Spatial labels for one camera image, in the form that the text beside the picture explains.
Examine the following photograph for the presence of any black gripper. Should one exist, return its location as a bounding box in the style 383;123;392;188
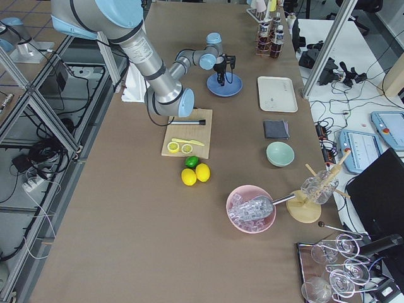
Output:
213;59;227;86

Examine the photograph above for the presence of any blue plate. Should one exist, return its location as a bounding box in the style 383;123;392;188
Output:
206;72;243;97

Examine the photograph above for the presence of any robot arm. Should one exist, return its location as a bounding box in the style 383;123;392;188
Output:
51;0;223;117

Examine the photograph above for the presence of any steel muddler black tip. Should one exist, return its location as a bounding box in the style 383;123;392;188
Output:
169;119;206;126

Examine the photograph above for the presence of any tea bottle three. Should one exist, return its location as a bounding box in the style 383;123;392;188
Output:
257;20;271;54

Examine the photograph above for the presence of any cream rabbit tray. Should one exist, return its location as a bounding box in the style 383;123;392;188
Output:
257;76;298;113

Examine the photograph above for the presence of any tea bottle two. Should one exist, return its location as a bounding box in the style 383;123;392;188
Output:
270;25;284;59

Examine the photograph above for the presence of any wooden cutting board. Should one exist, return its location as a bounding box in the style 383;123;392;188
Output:
161;109;213;159

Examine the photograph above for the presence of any grey folded cloth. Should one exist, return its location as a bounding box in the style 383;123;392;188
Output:
263;120;290;140

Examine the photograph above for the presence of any tea bottle one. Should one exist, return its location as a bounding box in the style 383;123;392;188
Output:
272;12;281;32

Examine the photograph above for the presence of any yellow plastic knife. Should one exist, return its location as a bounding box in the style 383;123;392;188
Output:
171;138;205;146

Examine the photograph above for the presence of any pink cup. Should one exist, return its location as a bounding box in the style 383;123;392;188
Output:
251;0;266;13

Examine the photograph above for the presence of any lemon half near knife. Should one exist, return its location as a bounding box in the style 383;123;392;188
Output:
181;143;193;155

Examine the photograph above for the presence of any yellow cup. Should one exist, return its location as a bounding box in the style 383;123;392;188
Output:
268;0;278;12

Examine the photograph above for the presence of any green lime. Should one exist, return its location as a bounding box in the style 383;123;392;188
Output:
185;156;199;169

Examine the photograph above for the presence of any yellow lemon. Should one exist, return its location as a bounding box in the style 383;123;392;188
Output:
195;163;211;182
181;168;197;186

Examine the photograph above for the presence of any mint green bowl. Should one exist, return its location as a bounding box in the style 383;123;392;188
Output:
266;141;295;167

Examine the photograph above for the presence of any pink bowl with ice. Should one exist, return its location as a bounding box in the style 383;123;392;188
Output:
226;185;276;234

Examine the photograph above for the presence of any metal ice scoop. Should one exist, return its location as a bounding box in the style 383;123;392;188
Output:
249;193;295;220

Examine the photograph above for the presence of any glass mug on stand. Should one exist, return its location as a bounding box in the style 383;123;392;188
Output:
300;170;339;205

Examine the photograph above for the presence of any wooden cup tree stand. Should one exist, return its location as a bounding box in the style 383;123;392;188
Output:
286;148;351;223

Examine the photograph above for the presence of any blue teach pendant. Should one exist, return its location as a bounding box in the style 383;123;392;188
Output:
339;129;383;174
371;111;404;152

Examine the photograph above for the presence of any black laptop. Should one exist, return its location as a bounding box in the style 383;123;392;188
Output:
347;148;403;239

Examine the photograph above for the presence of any wine glass rack tray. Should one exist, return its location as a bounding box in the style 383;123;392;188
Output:
295;232;398;303

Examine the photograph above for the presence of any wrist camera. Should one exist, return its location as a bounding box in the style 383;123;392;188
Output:
225;54;236;69

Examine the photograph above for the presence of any copper wire bottle rack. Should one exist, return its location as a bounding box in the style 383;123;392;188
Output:
255;17;285;59

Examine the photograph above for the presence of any white wire cup rack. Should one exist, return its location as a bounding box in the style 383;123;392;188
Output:
246;0;278;23

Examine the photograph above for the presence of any white camera mast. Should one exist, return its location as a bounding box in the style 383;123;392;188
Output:
121;63;150;103

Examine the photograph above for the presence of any aluminium frame post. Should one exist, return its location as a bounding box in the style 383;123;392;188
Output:
302;0;357;99

